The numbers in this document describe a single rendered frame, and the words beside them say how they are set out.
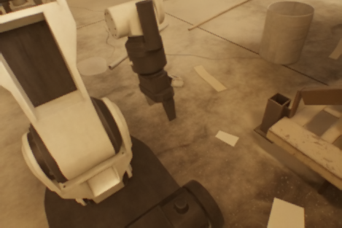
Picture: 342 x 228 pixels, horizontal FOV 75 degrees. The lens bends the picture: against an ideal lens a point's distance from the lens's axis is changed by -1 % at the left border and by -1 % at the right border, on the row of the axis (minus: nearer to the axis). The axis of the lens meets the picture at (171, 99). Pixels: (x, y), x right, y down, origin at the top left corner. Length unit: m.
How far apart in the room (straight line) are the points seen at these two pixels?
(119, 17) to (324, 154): 0.91
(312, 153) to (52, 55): 0.96
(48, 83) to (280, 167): 1.04
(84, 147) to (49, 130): 0.07
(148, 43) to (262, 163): 0.89
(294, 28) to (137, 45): 1.39
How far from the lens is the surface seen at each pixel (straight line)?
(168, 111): 0.57
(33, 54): 0.46
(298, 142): 1.08
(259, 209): 1.09
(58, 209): 1.00
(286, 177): 1.20
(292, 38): 1.80
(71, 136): 0.46
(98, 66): 1.96
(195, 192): 0.87
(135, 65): 0.53
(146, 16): 0.47
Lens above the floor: 0.98
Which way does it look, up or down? 41 degrees down
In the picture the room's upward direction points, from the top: 6 degrees counter-clockwise
